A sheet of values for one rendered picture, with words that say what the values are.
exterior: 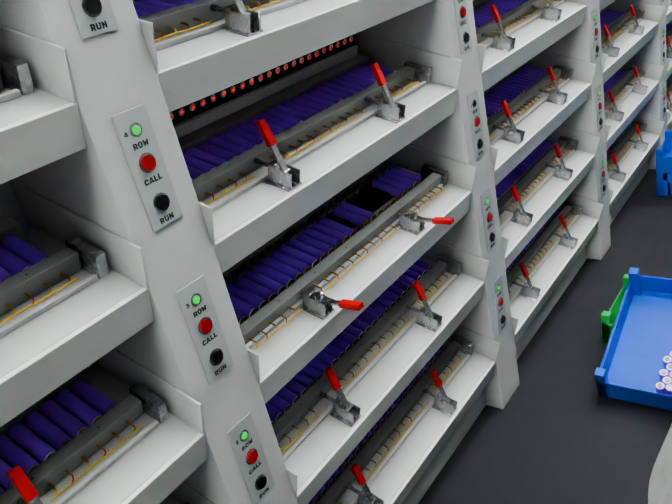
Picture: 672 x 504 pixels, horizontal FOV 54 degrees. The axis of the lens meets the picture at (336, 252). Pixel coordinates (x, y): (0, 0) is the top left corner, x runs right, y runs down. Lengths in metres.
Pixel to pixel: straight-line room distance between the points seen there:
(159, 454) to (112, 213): 0.28
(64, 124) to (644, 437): 1.19
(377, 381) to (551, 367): 0.63
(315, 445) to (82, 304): 0.45
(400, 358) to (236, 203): 0.46
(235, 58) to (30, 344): 0.37
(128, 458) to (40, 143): 0.36
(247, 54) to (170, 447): 0.45
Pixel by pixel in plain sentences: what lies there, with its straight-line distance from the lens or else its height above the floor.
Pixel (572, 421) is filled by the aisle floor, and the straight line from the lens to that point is 1.50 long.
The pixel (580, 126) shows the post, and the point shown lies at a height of 0.40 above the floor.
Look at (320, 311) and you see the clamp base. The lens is 0.93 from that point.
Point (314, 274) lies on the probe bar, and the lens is 0.97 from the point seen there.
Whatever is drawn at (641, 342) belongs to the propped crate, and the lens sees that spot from 1.62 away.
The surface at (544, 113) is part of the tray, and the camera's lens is 1.64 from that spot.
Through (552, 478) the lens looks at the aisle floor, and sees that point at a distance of 1.38.
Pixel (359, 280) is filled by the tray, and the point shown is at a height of 0.52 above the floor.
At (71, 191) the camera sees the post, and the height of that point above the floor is 0.82.
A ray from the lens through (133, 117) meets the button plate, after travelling 0.69.
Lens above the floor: 0.99
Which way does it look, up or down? 25 degrees down
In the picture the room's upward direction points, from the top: 14 degrees counter-clockwise
